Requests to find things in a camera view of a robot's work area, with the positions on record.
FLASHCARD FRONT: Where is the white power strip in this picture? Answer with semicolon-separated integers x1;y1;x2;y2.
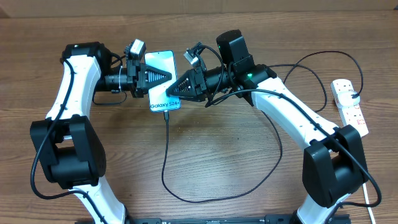
330;79;369;137

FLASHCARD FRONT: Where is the blue Galaxy smartphone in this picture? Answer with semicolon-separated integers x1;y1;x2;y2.
144;50;181;113

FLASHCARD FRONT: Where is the white USB charger plug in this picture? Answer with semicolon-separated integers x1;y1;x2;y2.
335;91;360;108

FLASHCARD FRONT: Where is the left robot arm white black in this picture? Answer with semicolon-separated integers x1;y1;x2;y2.
30;39;174;223

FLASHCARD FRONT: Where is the black USB charging cable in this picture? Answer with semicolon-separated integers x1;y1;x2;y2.
160;50;364;204

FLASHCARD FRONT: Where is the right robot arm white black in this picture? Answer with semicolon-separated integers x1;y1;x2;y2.
166;30;374;223

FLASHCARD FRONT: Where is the white power strip cord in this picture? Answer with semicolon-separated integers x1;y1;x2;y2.
360;136;376;224

